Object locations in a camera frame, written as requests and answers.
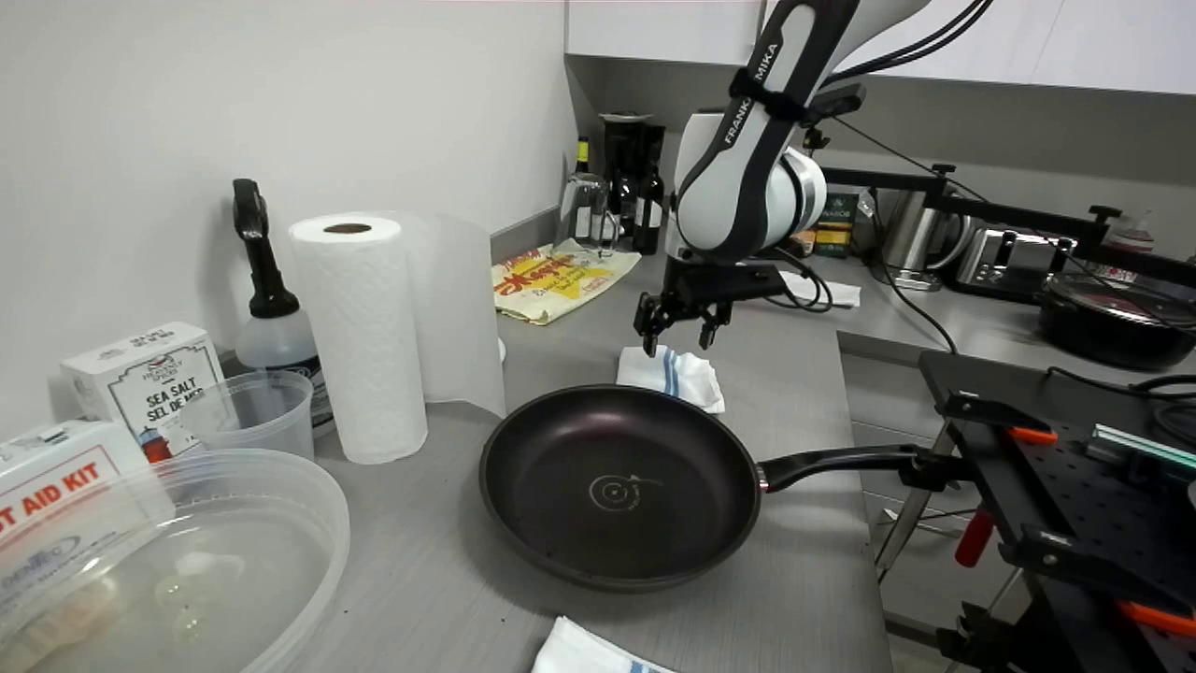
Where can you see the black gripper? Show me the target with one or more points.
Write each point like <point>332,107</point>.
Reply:
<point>701,289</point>

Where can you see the white blue striped towel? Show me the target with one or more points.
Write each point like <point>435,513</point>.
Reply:
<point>676,375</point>

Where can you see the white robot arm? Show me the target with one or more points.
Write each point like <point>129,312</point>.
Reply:
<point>741,189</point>

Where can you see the black frying pan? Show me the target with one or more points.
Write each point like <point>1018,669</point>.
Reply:
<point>636,491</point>

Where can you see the white paper towel roll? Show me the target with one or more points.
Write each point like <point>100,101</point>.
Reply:
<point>403,320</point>

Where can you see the small white blue towel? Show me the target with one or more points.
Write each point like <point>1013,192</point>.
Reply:
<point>570,648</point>

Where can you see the yellow printed bag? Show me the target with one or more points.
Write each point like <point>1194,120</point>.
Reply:
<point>555,279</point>

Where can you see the black spray bottle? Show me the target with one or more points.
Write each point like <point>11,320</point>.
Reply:
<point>273,330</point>

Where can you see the clear plastic cup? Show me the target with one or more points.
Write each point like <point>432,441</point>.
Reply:
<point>270,409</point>

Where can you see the black round appliance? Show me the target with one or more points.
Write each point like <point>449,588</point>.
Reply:
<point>1107,327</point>

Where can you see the black perforated robot table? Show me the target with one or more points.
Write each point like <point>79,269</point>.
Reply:
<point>1084,507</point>

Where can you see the sea salt box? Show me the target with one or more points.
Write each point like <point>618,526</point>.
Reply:
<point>143,384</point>

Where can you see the clear plastic bowl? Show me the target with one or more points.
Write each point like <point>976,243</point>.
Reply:
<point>220,561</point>

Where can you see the first aid kit box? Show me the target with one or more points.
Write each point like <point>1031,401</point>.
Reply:
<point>69,491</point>

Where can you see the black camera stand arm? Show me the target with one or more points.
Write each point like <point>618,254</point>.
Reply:
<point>1057,152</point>

